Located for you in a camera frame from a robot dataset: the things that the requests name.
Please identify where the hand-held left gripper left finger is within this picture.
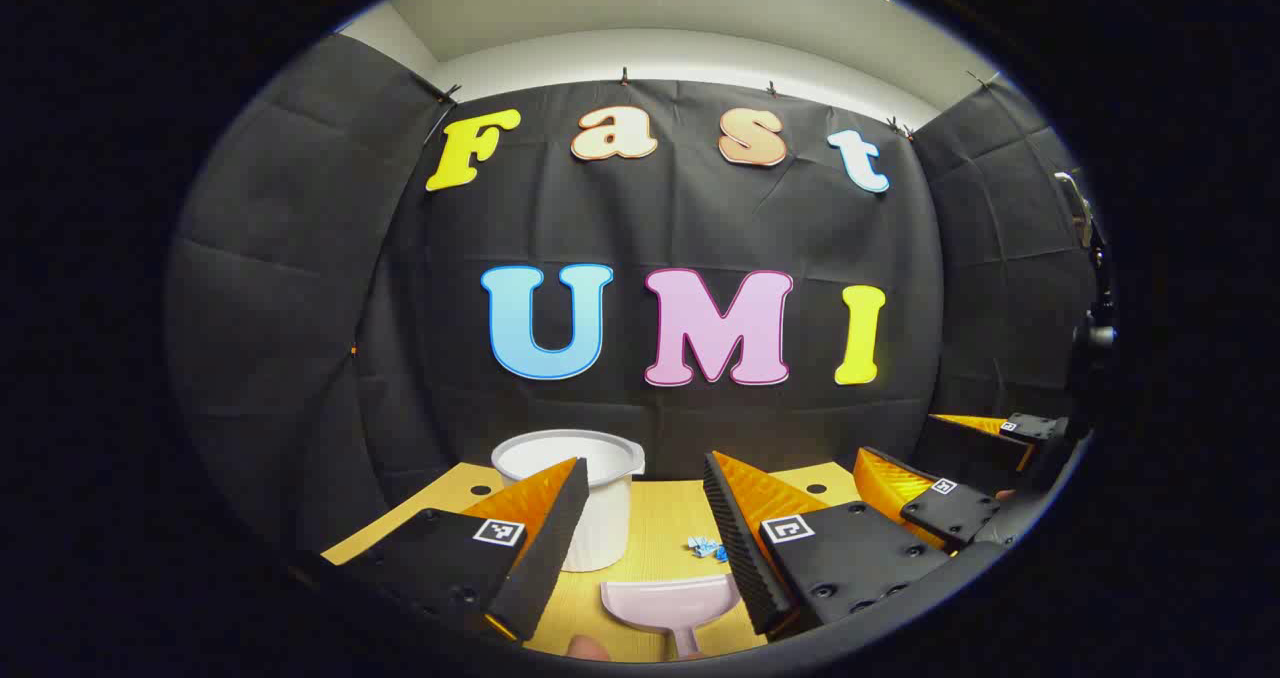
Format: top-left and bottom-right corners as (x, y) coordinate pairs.
(320, 456), (591, 644)

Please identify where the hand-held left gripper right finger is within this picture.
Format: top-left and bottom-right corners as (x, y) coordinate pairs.
(702, 450), (951, 639)

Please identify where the white ribbed garbage bin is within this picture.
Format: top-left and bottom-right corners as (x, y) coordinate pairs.
(490, 428), (647, 572)

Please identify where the mauve plastic dustpan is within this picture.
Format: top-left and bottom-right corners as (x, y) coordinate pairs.
(600, 574), (743, 659)

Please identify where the row of black cloth clips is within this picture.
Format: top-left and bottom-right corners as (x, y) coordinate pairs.
(435, 66), (1001, 144)

